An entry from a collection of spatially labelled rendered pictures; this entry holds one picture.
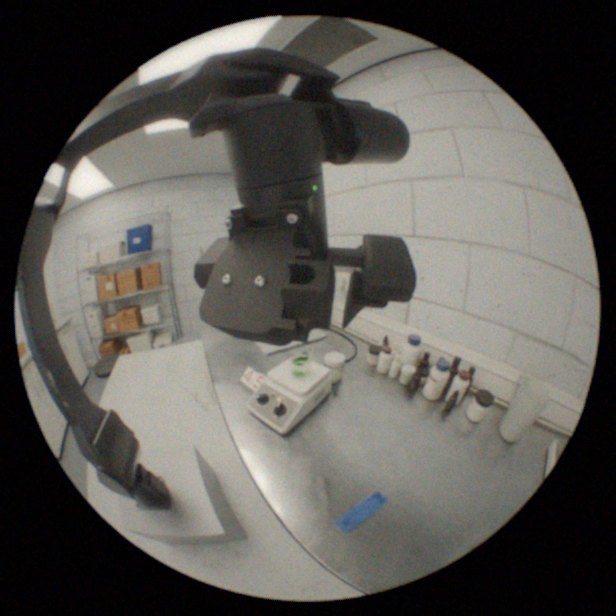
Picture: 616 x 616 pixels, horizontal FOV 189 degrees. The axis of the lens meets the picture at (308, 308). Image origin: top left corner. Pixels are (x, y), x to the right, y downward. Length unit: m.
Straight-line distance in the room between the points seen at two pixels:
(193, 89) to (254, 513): 0.50
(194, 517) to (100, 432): 0.16
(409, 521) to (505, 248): 0.70
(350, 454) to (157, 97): 0.56
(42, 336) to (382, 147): 0.31
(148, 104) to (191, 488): 0.40
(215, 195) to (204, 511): 2.88
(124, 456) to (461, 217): 0.86
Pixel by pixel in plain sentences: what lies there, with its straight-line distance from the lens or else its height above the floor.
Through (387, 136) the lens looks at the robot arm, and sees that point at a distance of 0.15.
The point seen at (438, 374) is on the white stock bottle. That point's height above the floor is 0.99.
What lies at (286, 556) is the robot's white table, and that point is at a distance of 0.39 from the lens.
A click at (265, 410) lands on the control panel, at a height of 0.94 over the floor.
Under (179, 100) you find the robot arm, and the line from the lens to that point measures 0.16.
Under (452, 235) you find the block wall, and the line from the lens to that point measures 0.69.
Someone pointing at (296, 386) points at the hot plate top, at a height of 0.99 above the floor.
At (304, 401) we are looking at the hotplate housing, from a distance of 0.45.
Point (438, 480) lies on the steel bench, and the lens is 0.47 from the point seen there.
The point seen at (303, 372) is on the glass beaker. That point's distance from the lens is 0.46.
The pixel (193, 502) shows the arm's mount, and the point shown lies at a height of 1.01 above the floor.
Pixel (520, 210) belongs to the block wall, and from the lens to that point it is 0.70.
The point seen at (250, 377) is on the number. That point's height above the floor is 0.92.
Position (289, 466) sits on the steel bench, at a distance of 0.42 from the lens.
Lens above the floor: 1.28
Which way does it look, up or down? 18 degrees down
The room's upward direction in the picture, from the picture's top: straight up
